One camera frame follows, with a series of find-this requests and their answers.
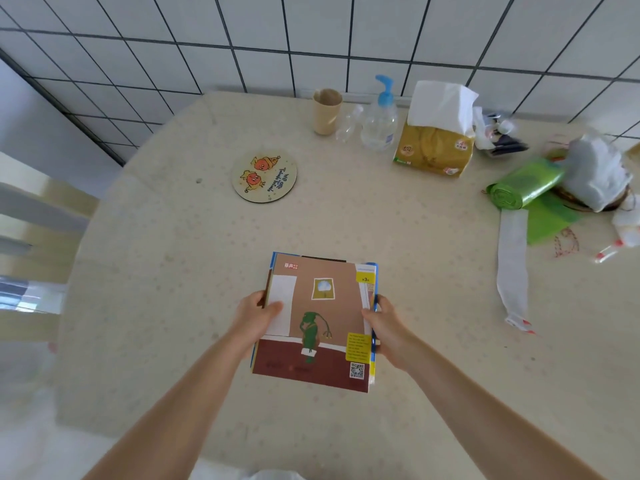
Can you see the person's left hand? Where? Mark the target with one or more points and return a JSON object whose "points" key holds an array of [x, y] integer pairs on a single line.
{"points": [[252, 322]]}

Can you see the person's right hand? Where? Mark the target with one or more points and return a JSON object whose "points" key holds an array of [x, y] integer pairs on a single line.
{"points": [[392, 334]]}

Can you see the person's left forearm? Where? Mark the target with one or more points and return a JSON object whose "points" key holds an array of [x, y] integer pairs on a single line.
{"points": [[170, 414]]}

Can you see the person's right forearm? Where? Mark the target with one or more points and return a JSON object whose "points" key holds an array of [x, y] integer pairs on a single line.
{"points": [[490, 419]]}

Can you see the person's white trousers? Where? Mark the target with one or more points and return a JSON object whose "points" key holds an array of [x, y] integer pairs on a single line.
{"points": [[280, 475]]}

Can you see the beige speckled table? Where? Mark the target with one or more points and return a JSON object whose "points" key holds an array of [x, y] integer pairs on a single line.
{"points": [[400, 244]]}

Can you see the round cartoon coaster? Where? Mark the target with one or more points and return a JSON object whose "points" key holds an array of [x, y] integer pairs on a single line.
{"points": [[265, 177]]}

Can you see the yellow tissue pack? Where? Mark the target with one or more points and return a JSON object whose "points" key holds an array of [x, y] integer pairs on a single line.
{"points": [[435, 144]]}

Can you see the green bin bag roll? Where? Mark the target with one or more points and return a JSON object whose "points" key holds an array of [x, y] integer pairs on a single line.
{"points": [[525, 184]]}

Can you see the clear blue pump bottle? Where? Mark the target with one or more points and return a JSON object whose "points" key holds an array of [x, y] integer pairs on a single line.
{"points": [[379, 124]]}

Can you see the small clear bottle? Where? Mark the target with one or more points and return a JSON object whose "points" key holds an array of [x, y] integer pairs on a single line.
{"points": [[347, 127]]}

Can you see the beige cup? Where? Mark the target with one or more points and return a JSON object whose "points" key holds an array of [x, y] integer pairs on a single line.
{"points": [[326, 117]]}

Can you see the brown woven basket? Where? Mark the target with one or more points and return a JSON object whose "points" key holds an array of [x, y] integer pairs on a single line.
{"points": [[565, 197]]}

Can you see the tray of small items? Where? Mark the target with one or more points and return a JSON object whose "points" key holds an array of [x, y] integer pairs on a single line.
{"points": [[500, 139]]}

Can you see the white dining chair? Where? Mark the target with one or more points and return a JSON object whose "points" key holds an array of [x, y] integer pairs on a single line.
{"points": [[30, 234]]}

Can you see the white red plastic bag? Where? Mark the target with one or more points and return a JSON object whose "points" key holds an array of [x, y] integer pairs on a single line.
{"points": [[627, 219]]}

